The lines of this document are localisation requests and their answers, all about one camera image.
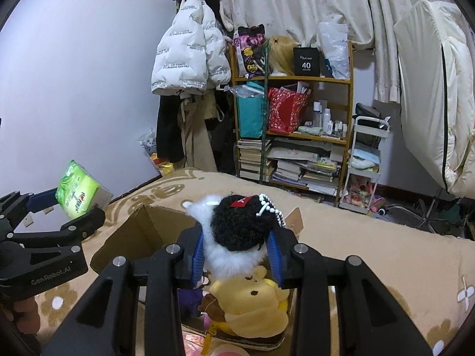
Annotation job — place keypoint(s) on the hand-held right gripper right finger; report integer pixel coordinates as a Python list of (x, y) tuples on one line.
[(276, 261)]

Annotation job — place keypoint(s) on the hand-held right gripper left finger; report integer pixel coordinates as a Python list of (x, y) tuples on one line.
[(198, 261)]

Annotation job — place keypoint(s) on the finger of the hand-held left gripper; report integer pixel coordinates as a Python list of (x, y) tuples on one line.
[(42, 200), (74, 230)]

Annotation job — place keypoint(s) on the green tissue pack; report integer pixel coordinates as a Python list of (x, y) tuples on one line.
[(79, 189)]

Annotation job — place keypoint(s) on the purple plush doll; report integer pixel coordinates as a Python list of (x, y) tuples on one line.
[(191, 300)]

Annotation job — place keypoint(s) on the yellow bear plush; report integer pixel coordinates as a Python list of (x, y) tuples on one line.
[(245, 300)]

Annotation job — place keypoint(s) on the black and white fluffy plush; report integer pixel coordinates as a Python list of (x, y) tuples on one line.
[(237, 226)]

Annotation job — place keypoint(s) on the cardboard box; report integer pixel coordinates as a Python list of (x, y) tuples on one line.
[(141, 230)]

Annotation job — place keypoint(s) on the person's left hand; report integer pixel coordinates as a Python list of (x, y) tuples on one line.
[(25, 315)]

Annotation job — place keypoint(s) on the messy pile of books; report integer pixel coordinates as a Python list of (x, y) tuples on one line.
[(304, 174)]

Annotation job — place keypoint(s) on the pink swirl lollipop plush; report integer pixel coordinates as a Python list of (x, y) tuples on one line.
[(232, 351)]

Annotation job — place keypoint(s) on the stack of books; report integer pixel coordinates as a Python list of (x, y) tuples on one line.
[(252, 159)]

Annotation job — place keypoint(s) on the dark hanging garment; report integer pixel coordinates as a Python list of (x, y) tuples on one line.
[(224, 141)]

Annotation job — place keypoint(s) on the beige trousers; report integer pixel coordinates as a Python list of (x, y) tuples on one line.
[(196, 137)]

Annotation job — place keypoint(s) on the black coat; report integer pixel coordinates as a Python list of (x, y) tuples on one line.
[(169, 129)]

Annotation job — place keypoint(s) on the folded light blue cloth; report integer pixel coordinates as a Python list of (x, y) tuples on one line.
[(365, 157)]

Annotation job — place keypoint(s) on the teal bag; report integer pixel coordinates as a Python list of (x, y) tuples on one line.
[(250, 118)]

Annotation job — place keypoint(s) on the red patterned bag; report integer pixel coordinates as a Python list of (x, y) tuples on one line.
[(285, 111)]

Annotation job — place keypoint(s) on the group of cosmetic bottles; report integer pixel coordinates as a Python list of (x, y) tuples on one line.
[(326, 118)]

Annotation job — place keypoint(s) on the metal stand legs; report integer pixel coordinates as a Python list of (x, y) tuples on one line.
[(426, 207)]

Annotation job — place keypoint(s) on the white trolley cart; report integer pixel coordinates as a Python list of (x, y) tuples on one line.
[(365, 122)]

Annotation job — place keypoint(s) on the black bag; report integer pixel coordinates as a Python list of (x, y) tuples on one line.
[(367, 110)]

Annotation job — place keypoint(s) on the wooden shelf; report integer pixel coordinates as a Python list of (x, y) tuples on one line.
[(297, 78)]

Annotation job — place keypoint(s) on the black box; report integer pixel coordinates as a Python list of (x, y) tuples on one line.
[(307, 63)]

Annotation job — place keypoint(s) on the white puffer jacket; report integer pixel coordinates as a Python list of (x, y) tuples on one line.
[(182, 52)]

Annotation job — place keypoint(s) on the blonde wig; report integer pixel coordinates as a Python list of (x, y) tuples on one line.
[(280, 53)]

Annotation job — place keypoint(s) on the purple printed bag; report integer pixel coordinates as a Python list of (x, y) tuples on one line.
[(250, 48)]

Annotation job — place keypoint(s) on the clear plastic bag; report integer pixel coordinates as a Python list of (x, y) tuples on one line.
[(334, 44)]

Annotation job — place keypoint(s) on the cream curtain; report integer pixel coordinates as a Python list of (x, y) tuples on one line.
[(297, 0)]

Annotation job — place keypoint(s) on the snack bags by wall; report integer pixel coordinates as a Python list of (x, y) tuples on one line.
[(152, 148)]

